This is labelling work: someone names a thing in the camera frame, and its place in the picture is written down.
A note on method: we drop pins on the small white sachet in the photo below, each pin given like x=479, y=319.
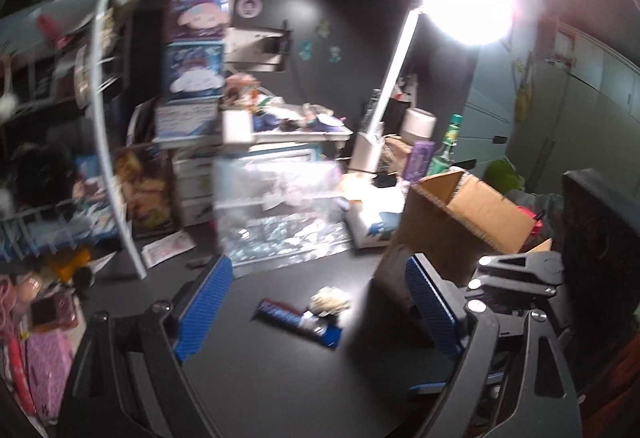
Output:
x=166, y=248

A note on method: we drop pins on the brown cardboard box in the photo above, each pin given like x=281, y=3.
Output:
x=453, y=219

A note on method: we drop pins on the anime art standee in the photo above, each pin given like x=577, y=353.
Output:
x=143, y=174

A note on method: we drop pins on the white drawer unit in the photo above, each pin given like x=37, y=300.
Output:
x=194, y=191

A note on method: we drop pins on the red lid cup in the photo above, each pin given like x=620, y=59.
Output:
x=536, y=217

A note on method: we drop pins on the white desk lamp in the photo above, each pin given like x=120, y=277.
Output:
x=460, y=26

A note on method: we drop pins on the green glass bottle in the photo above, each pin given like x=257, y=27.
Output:
x=441, y=161

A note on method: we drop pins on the white wire rack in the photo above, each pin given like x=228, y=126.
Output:
x=63, y=65

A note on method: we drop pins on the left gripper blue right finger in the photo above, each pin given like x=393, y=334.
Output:
x=440, y=305

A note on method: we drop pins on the black camera module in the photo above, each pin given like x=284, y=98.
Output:
x=600, y=254

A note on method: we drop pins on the purple card pack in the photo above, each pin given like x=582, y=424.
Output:
x=418, y=161

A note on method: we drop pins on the clear plastic bag stack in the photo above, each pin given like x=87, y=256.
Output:
x=271, y=213

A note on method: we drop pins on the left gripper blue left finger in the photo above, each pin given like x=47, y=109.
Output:
x=197, y=304

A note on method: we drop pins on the cream fabric flower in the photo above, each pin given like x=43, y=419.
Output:
x=329, y=301

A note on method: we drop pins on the white tissue box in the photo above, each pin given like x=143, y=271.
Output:
x=372, y=224

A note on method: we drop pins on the pink wallet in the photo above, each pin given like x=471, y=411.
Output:
x=49, y=358

